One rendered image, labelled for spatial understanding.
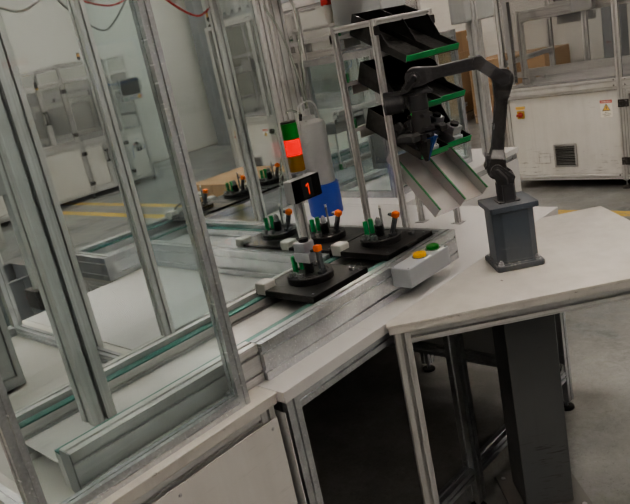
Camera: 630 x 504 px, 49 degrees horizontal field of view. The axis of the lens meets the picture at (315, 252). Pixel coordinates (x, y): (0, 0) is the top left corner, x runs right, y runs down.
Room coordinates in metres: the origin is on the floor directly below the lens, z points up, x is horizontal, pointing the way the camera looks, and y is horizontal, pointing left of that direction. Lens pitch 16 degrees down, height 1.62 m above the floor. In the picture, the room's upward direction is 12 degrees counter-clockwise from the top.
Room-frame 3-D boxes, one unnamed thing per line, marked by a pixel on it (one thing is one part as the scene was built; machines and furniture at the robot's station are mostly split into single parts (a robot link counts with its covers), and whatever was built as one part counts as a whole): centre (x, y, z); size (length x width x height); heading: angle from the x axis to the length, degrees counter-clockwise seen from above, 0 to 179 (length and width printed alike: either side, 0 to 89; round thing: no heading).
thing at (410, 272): (1.99, -0.31, 0.93); 0.21 x 0.07 x 0.06; 134
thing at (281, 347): (1.91, -0.13, 0.91); 0.89 x 0.06 x 0.11; 134
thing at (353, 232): (2.38, -0.05, 1.01); 0.24 x 0.24 x 0.13; 44
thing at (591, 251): (2.10, -0.61, 0.84); 0.90 x 0.70 x 0.03; 89
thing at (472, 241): (2.53, 0.09, 0.84); 1.50 x 1.41 x 0.03; 134
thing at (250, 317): (2.02, 0.01, 0.91); 0.84 x 0.28 x 0.10; 134
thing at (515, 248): (2.05, -0.60, 0.96); 0.15 x 0.15 x 0.20; 89
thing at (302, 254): (1.98, 0.03, 1.06); 0.08 x 0.04 x 0.07; 44
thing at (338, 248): (2.20, -0.22, 1.01); 0.24 x 0.24 x 0.13; 44
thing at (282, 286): (1.97, 0.03, 0.96); 0.24 x 0.24 x 0.02; 44
